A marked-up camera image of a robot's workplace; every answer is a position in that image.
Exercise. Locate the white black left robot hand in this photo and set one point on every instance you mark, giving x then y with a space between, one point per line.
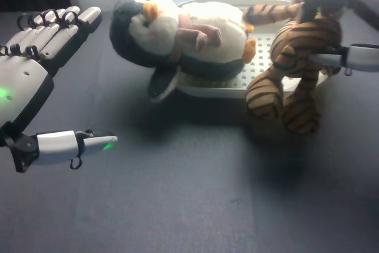
20 84

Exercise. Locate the striped plush tiger toy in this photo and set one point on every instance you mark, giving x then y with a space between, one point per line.
299 57

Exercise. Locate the white perforated plastic tray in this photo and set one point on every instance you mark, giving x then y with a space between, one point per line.
263 57

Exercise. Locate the dark grey table cloth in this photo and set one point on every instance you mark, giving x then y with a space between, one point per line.
148 193

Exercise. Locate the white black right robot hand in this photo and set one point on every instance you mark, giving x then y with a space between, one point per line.
364 57

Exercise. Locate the plush penguin with pink scarf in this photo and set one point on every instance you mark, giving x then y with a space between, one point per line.
165 30

